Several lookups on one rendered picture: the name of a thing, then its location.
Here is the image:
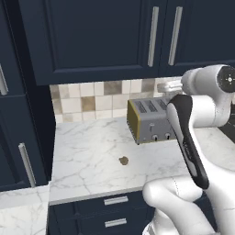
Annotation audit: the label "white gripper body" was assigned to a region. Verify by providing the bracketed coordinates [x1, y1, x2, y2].
[156, 78, 184, 95]

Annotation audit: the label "navy tall cabinet door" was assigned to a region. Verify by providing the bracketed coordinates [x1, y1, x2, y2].
[0, 0, 26, 97]
[0, 94, 49, 193]

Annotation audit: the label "grey toaster with yellow side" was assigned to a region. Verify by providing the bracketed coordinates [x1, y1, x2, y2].
[126, 96, 179, 146]

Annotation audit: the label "small brown round item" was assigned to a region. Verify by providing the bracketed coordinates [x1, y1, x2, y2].
[118, 155, 129, 166]

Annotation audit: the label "navy drawer front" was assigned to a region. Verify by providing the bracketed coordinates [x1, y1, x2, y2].
[48, 210, 158, 235]
[48, 190, 154, 217]

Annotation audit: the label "silver bar cabinet handle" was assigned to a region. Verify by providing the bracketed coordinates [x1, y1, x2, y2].
[0, 63, 9, 96]
[17, 142, 38, 188]
[167, 6, 184, 67]
[147, 6, 161, 68]

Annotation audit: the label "wide navy wall cabinet door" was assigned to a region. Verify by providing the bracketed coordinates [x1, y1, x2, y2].
[17, 0, 163, 86]

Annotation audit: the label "silver drawer handle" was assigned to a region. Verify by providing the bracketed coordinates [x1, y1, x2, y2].
[103, 196, 129, 207]
[104, 218, 129, 229]

